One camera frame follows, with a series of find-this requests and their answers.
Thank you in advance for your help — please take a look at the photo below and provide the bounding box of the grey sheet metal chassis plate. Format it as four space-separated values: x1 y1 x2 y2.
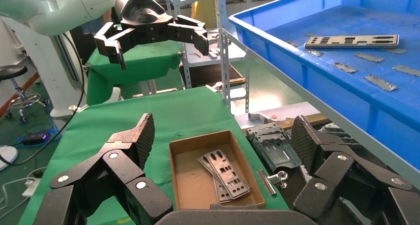
246 122 302 172

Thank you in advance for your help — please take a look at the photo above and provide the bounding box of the white round base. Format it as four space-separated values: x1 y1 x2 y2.
0 145 19 171

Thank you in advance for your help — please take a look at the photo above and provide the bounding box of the white pipe elbow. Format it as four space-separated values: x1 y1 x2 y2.
248 112 273 125

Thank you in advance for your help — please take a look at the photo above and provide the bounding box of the black device purple light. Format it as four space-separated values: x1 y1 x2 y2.
21 131 52 145

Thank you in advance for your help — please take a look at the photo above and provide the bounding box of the green cloth covered table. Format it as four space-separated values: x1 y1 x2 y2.
86 39 183 106

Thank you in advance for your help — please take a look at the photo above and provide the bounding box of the white robot torso column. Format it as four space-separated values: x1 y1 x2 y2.
0 16 88 121

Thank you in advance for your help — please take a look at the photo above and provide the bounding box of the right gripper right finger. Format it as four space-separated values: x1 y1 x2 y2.
290 115 420 225

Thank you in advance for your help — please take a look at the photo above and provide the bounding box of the brown cardboard box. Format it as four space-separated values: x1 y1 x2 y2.
169 130 266 211

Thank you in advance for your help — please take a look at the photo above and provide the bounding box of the grey background storage rack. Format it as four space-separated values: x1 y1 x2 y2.
169 0 248 90

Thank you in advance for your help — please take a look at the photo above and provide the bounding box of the yellow object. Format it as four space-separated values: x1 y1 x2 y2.
192 0 215 29

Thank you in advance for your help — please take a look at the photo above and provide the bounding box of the silver perforated shield plate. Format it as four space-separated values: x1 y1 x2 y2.
204 149 251 201
197 154 219 185
213 179 237 205
304 34 400 50

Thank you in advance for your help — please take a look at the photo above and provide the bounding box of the white power strip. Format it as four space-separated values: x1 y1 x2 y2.
21 179 42 198

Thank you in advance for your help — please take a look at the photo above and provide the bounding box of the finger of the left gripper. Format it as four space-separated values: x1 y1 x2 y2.
93 21 139 71
165 14 210 56

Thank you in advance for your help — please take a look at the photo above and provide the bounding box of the grey perforated shelf leg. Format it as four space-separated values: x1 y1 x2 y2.
214 0 232 110
243 48 251 114

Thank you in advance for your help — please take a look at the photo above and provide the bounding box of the blue plastic tray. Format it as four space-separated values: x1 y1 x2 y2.
228 0 420 171

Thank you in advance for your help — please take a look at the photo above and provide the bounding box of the green table cloth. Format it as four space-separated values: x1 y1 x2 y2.
18 86 289 225

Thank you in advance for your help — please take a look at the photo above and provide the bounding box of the black stool chrome base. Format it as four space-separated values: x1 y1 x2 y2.
0 64 47 122

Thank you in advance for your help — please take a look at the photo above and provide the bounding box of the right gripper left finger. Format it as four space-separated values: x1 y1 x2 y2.
33 112 174 225

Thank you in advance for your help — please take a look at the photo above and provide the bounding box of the black floor cable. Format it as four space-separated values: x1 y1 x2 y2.
0 33 86 167

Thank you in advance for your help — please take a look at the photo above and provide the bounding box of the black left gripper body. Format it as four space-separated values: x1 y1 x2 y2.
111 0 174 44

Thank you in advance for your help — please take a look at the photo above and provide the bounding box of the wooden tray black lining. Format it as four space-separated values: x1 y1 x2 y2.
179 63 246 88

